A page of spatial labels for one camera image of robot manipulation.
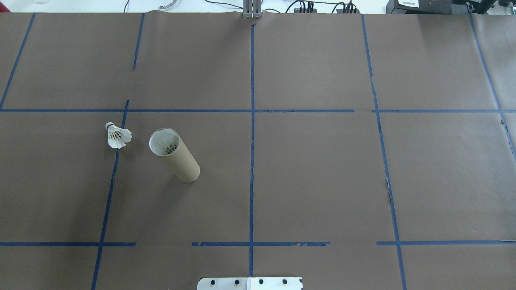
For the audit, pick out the brown cardboard tube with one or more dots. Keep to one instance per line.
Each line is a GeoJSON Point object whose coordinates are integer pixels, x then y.
{"type": "Point", "coordinates": [183, 165]}

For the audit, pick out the white desk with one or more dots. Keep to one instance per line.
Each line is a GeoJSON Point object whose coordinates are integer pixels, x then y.
{"type": "Point", "coordinates": [80, 5]}

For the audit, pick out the black box white label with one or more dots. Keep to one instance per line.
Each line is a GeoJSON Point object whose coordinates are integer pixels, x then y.
{"type": "Point", "coordinates": [427, 8]}

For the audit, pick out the aluminium frame post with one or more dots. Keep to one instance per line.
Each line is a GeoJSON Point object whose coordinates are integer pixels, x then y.
{"type": "Point", "coordinates": [252, 8]}

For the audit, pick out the white column with square plate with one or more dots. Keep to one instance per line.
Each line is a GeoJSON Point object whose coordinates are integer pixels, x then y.
{"type": "Point", "coordinates": [274, 284]}

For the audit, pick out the black power strip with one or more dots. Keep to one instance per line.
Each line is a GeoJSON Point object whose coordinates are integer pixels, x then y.
{"type": "Point", "coordinates": [304, 10]}
{"type": "Point", "coordinates": [350, 10]}

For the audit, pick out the white feather shuttlecock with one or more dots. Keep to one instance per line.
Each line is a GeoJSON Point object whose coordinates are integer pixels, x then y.
{"type": "Point", "coordinates": [163, 141]}
{"type": "Point", "coordinates": [119, 137]}

